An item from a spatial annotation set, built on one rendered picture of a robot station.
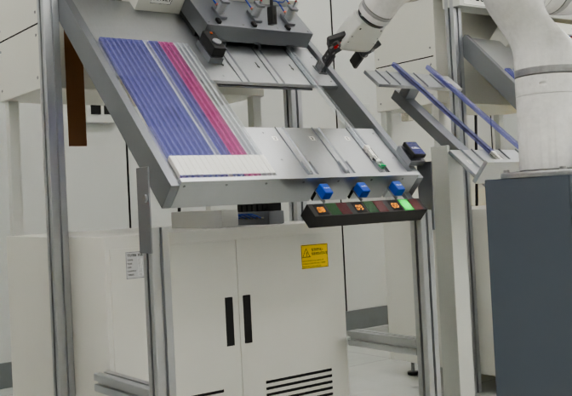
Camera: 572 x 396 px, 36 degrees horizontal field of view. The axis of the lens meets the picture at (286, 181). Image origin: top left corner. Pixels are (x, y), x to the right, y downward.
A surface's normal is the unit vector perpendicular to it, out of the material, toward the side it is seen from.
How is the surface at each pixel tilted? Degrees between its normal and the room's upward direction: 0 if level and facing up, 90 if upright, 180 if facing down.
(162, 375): 90
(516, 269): 90
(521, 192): 90
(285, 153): 45
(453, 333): 90
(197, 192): 135
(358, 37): 145
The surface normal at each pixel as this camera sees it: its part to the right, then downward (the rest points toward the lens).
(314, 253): 0.59, -0.05
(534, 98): -0.68, 0.02
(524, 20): -0.53, 0.61
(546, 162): -0.48, 0.00
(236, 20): 0.38, -0.74
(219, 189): 0.46, 0.67
